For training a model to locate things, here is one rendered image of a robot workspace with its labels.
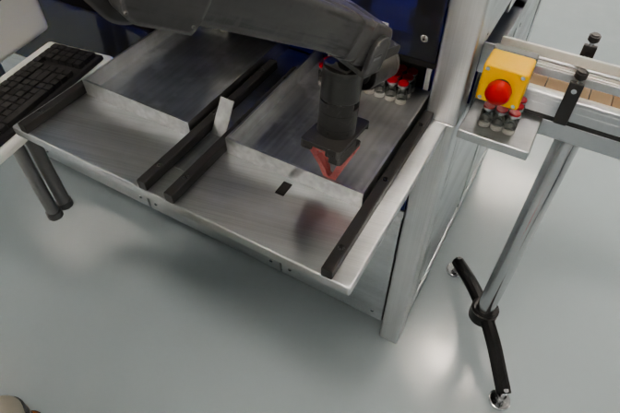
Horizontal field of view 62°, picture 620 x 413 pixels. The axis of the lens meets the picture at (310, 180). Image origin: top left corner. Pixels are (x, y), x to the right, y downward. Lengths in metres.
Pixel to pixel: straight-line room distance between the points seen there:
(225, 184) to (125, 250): 1.14
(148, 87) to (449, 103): 0.59
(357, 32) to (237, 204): 0.36
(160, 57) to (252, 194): 0.45
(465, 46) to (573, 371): 1.18
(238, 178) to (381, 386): 0.94
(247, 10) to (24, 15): 1.07
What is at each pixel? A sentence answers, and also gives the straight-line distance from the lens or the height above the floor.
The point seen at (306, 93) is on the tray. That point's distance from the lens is 1.03.
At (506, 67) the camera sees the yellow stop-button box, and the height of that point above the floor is 1.03.
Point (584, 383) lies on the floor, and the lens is 1.80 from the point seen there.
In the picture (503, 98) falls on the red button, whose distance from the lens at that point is 0.88.
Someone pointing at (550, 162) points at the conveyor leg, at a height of 0.75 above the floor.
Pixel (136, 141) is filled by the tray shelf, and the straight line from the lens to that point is 0.97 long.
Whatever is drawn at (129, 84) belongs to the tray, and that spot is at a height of 0.88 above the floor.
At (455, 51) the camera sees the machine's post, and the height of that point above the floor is 1.03.
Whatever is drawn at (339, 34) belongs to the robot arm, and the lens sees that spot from 0.59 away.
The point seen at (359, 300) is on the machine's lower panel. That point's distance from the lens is 1.57.
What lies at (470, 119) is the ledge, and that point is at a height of 0.88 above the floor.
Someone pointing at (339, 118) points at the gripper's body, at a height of 1.04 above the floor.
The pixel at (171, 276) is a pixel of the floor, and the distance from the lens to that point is 1.85.
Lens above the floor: 1.50
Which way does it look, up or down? 47 degrees down
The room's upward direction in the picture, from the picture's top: straight up
